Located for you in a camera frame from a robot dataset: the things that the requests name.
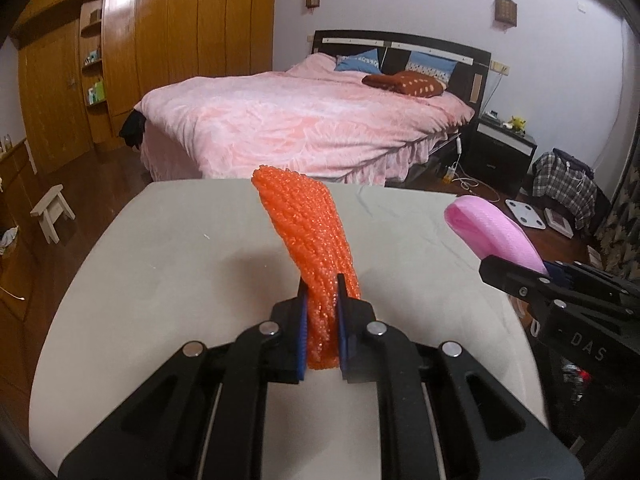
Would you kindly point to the right blue patterned pillow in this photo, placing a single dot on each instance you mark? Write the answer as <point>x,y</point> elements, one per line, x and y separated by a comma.
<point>431,65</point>

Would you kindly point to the wooden wardrobe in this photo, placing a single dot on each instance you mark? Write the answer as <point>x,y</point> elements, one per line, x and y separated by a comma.
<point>83,64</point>

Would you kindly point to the right wall lamp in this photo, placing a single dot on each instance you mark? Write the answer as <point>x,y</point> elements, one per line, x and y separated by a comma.
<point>506,12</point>

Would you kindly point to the white crumpled paper on desk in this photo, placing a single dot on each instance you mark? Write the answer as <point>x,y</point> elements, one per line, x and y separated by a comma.
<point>7,238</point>

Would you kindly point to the dark patterned curtain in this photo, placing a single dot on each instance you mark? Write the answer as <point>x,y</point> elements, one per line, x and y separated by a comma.
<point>619,235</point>

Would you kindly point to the orange foam net sheet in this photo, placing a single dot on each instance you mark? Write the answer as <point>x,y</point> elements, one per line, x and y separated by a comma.
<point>303,213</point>

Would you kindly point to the left blue pillow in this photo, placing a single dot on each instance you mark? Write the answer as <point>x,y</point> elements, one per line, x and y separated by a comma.
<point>365,62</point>

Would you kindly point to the black-lined trash bin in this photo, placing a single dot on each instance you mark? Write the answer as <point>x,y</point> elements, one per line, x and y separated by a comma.
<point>575,389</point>

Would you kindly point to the yellow plush toy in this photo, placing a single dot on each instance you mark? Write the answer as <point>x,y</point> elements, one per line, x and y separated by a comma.
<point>517,124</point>

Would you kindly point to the small white wooden stool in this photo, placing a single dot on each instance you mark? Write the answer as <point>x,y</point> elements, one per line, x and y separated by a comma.
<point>49,208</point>

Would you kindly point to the plaid cloth on chair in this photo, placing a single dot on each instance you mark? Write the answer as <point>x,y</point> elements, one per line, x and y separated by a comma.
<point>568,181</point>

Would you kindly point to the bed with pink cover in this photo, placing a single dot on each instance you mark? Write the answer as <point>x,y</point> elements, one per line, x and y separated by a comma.
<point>312,119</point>

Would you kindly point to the brown dotted cushion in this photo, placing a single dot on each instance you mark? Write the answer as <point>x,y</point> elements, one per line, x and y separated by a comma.
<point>407,83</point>

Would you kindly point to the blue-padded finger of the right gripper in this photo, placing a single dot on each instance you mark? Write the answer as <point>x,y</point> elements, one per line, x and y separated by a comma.
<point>583,275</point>

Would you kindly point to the beige table cloth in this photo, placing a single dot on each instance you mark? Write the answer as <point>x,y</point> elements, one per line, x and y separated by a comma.
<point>200,260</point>

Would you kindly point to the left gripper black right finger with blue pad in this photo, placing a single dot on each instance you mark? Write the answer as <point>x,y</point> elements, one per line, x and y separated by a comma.
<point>441,414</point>

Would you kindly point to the black cloth at bed corner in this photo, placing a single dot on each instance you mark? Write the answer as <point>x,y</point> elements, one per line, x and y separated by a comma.
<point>132,130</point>

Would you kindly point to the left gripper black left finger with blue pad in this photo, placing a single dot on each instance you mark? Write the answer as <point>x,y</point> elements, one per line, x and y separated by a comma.
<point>201,414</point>

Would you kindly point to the black white nightstand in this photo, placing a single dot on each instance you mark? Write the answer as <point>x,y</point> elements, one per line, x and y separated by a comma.
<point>498,156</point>

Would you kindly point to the pink foam net sleeve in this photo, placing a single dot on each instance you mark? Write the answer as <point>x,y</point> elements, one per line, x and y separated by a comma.
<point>487,231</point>

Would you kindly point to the white bathroom scale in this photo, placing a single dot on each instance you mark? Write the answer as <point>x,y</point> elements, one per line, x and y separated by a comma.
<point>525,215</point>

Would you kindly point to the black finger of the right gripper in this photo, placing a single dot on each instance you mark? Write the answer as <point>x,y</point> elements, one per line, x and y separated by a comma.
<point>531,286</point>

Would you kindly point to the book on floor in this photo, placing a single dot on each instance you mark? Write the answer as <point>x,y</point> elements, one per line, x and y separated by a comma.
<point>558,223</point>

